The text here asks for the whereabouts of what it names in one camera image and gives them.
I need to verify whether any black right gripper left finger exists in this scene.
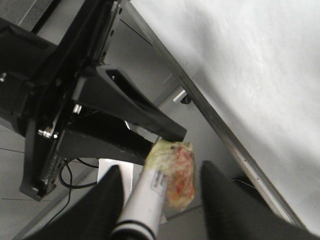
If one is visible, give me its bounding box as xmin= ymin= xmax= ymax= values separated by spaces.
xmin=26 ymin=165 xmax=125 ymax=240

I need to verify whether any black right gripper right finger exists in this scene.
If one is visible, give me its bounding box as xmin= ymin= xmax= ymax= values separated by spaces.
xmin=201 ymin=161 xmax=319 ymax=240

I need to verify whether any black and white whiteboard marker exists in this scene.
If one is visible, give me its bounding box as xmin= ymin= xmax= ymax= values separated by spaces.
xmin=109 ymin=149 xmax=176 ymax=240

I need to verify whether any red magnet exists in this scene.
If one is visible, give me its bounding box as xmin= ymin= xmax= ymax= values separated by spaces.
xmin=143 ymin=139 xmax=196 ymax=212

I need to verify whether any white whiteboard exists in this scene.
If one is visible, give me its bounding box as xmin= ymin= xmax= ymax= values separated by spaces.
xmin=132 ymin=0 xmax=320 ymax=234

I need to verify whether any silver metal peg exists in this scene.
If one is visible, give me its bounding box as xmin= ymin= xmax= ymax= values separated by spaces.
xmin=173 ymin=90 xmax=192 ymax=105

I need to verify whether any black left robot gripper assembly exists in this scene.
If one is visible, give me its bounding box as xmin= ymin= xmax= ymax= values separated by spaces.
xmin=0 ymin=0 xmax=186 ymax=201

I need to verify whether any grey aluminium marker tray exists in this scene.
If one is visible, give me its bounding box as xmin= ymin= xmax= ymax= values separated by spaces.
xmin=127 ymin=0 xmax=307 ymax=229

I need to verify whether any black cable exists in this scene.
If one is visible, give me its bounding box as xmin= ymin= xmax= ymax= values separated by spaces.
xmin=58 ymin=157 xmax=101 ymax=188

